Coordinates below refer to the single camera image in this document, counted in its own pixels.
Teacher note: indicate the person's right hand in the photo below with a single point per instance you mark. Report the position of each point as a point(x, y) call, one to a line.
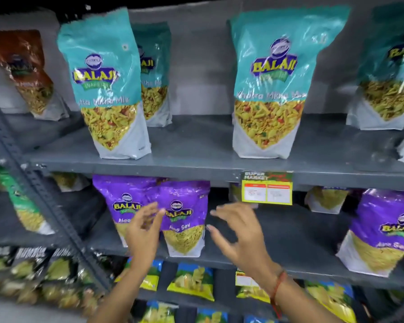
point(245, 242)

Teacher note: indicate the person's left hand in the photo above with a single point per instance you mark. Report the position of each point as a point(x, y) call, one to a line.
point(142, 242)

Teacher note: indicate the person's right thumb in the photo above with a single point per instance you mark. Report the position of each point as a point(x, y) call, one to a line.
point(218, 239)

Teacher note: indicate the person's left thumb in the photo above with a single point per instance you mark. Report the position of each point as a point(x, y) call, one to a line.
point(159, 219)

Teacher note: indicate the person's right forearm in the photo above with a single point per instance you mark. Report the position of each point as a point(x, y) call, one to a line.
point(303, 302)

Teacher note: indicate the person's left forearm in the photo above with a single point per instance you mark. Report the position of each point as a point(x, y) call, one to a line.
point(121, 299)

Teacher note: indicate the row of blue yellow packets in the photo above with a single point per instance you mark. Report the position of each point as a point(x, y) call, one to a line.
point(192, 282)

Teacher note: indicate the yellow green shelf price label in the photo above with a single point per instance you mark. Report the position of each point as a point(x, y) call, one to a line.
point(267, 190)

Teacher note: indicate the grey metal shelf board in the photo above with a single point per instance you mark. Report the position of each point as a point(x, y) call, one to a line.
point(195, 144)
point(77, 211)
point(289, 238)
point(37, 131)

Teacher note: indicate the red thread wrist band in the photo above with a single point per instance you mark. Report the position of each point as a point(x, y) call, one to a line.
point(278, 285)

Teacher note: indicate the yellow snack packet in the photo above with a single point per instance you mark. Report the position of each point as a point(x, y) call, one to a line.
point(69, 181)

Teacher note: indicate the grey slotted metal upright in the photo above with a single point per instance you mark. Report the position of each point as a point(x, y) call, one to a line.
point(37, 184)

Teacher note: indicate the row of black snack packets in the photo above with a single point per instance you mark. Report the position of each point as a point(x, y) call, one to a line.
point(37, 272)

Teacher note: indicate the green snack packet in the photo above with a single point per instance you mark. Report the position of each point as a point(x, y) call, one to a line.
point(23, 206)

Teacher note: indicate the teal snack mix packet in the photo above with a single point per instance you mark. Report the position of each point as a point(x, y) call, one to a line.
point(101, 84)
point(272, 97)
point(387, 90)
point(155, 77)

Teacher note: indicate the brown snack mix packet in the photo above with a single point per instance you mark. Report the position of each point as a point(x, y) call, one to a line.
point(27, 77)

